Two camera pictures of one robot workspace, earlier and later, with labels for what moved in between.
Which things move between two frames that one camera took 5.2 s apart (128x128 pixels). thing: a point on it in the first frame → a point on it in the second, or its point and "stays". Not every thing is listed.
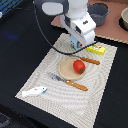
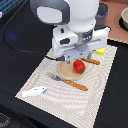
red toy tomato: (79, 66) stays
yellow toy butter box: (93, 48) stays
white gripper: (79, 25) → (69, 44)
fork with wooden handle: (69, 82) stays
